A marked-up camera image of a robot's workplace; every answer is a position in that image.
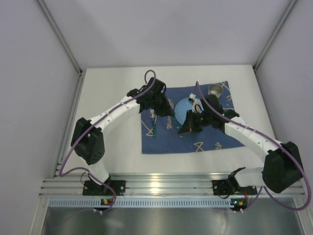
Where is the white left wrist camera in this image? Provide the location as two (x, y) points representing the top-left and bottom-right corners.
(150, 110), (155, 118)

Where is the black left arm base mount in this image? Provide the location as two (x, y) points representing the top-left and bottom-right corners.
(82, 180), (126, 196)

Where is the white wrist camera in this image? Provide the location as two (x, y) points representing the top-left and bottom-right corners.
(150, 110), (155, 118)
(188, 93), (202, 113)

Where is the metal fork green handle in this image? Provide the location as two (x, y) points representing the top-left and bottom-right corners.
(151, 114), (157, 138)

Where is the aluminium frame rail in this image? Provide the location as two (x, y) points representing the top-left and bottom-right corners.
(39, 172), (306, 196)

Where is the blue plastic plate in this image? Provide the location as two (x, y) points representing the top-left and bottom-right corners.
(175, 98), (192, 125)

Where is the metal spoon green handle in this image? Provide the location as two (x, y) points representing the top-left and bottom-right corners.
(173, 117), (183, 138)

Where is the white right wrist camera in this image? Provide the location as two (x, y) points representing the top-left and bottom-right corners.
(188, 93), (202, 113)

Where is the metal cup brown band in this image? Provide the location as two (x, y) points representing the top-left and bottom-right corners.
(208, 84), (223, 99)

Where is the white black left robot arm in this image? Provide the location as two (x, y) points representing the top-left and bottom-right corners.
(71, 77), (175, 185)

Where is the perforated blue cable duct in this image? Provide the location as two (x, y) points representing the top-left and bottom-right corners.
(49, 198), (245, 208)

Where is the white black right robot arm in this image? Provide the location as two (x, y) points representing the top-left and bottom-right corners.
(178, 94), (303, 193)

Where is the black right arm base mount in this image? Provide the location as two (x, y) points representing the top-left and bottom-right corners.
(212, 167), (257, 199)

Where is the blue placemat gold print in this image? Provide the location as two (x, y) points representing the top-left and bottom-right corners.
(141, 86), (243, 154)

